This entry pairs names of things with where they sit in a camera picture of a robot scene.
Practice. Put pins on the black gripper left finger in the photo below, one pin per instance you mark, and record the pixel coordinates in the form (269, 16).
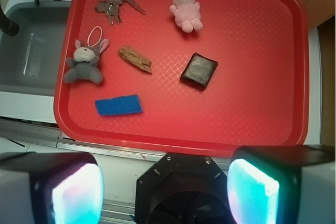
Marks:
(51, 188)

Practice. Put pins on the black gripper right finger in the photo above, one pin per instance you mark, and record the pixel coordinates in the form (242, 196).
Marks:
(282, 184)

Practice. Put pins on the blue sponge piece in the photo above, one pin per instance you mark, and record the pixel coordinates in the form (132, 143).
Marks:
(129, 104)

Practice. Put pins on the grey sink basin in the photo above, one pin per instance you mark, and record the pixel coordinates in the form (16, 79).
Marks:
(30, 59)

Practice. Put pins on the grey plush bunny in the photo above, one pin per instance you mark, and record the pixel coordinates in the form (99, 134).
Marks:
(84, 65)

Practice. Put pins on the dark brown leather wallet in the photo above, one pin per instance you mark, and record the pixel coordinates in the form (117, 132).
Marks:
(198, 71)

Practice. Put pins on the red plastic tray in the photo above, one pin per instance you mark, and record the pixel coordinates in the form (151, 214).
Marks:
(129, 76)

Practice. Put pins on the brown wood piece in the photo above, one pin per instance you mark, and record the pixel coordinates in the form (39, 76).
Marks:
(133, 57)

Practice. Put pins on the pink plush bunny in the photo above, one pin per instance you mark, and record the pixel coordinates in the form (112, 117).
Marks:
(187, 15)

